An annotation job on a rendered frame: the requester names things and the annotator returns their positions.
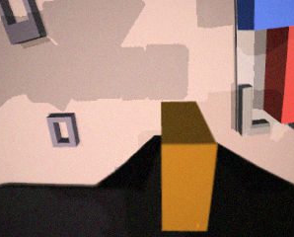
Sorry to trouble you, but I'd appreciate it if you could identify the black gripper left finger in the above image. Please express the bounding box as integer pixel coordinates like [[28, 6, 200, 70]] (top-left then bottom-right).
[[0, 135, 162, 237]]

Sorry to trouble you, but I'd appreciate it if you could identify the yellow rectangular block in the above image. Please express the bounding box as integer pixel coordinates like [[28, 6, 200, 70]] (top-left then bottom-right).
[[161, 101, 217, 231]]

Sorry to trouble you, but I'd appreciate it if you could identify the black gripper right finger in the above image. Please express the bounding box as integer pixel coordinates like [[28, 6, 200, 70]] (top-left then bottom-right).
[[209, 142, 294, 237]]

